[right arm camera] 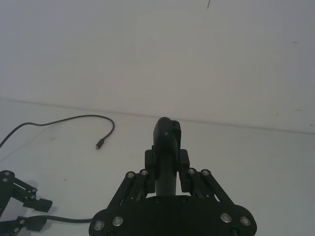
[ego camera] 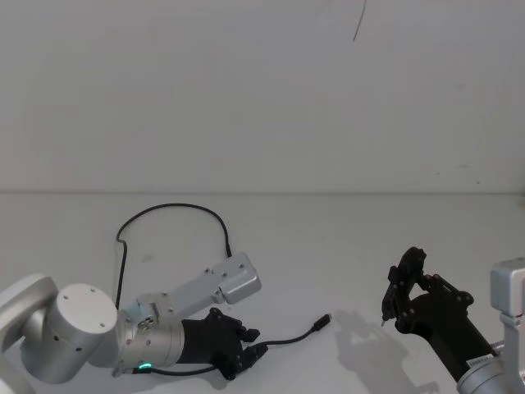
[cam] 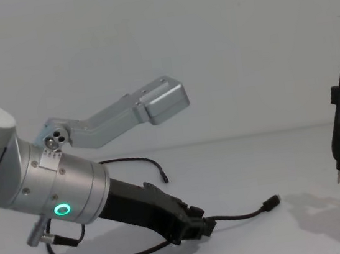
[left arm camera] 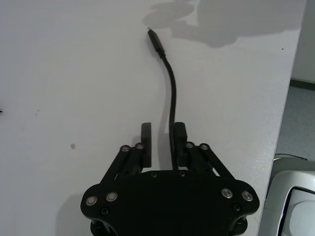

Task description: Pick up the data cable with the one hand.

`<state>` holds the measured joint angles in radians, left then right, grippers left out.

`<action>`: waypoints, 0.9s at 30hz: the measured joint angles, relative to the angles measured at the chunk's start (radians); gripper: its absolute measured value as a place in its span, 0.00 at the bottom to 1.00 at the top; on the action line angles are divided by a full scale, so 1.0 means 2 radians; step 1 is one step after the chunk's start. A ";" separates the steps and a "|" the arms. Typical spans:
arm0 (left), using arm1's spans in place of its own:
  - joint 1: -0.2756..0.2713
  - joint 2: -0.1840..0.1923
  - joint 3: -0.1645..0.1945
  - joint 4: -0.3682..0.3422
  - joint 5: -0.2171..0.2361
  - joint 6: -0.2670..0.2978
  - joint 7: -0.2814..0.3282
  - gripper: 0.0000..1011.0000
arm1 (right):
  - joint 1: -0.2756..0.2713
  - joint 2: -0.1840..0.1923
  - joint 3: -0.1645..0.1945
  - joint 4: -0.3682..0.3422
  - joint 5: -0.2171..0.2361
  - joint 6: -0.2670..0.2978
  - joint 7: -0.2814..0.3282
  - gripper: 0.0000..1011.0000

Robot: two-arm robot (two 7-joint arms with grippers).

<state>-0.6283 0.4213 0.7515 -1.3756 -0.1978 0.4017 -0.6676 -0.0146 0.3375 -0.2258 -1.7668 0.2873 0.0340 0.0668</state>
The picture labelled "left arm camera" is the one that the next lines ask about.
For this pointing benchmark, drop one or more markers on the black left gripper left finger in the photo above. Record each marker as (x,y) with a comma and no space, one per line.
(146,145)

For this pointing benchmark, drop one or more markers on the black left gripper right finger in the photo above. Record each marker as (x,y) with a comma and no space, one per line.
(181,147)

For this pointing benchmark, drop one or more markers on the white table cloth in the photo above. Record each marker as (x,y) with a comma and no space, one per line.
(73,73)

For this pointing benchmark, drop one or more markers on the white moulded plastic housing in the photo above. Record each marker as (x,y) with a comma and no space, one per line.
(283,182)

